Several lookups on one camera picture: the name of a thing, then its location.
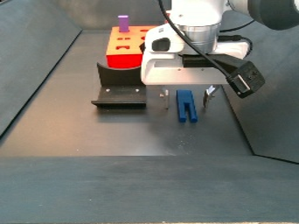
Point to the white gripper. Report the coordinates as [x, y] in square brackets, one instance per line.
[165, 50]

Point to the blue square-circle forked object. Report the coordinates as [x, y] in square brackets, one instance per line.
[186, 106]

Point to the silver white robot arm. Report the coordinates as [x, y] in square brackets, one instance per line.
[277, 14]

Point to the red fixture board with holes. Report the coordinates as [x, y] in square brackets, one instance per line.
[124, 47]

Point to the black curved holder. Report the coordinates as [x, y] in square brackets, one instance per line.
[122, 88]

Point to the purple rectangular peg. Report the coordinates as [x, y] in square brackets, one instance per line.
[124, 23]

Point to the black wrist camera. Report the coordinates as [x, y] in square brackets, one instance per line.
[246, 80]

